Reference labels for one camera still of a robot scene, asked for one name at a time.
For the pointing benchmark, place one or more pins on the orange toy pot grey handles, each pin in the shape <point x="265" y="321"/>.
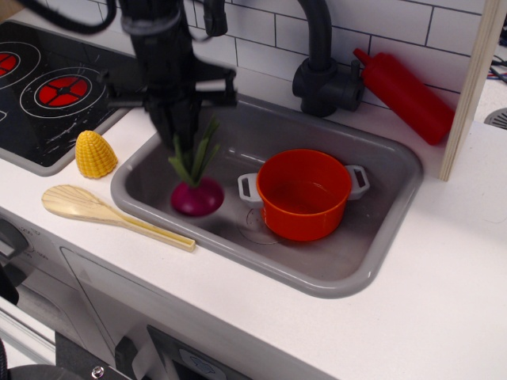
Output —
<point x="302" y="193"/>

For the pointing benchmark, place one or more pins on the wooden toy spoon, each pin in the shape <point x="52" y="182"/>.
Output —
<point x="76" y="203"/>

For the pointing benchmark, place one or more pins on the round metal drain grate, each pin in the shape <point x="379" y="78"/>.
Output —
<point x="497" y="118"/>

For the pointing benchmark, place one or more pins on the red ketchup squeeze bottle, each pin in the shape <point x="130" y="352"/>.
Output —
<point x="405" y="95"/>

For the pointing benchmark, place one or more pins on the dark grey toy faucet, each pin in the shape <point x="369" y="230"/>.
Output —
<point x="298" y="49"/>

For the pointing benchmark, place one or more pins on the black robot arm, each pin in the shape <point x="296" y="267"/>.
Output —
<point x="147" y="18"/>

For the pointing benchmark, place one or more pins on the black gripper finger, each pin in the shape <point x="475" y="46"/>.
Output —
<point x="163" y="120"/>
<point x="187" y="123"/>

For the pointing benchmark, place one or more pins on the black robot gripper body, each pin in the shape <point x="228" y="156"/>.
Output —
<point x="167" y="72"/>

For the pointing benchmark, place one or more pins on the light wooden side panel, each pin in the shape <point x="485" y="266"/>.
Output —
<point x="489" y="30"/>

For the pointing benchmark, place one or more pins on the grey oven knob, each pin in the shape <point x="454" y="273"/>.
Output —
<point x="13" y="242"/>

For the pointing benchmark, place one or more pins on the black toy stove top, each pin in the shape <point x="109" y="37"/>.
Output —
<point x="51" y="92"/>

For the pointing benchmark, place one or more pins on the yellow toy corn cob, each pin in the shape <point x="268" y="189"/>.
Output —
<point x="94" y="156"/>

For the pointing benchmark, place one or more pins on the purple toy beet green leaves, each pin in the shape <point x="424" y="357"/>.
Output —
<point x="196" y="195"/>

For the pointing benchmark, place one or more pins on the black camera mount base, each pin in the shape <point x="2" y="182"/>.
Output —
<point x="71" y="362"/>

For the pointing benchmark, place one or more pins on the grey toy sink basin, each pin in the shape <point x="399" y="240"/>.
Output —
<point x="251" y="132"/>

